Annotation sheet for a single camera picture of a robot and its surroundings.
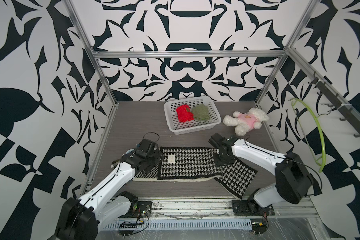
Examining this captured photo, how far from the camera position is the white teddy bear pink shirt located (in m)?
0.95

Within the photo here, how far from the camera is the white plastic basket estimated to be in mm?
1010

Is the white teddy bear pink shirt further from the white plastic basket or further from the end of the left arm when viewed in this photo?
the end of the left arm
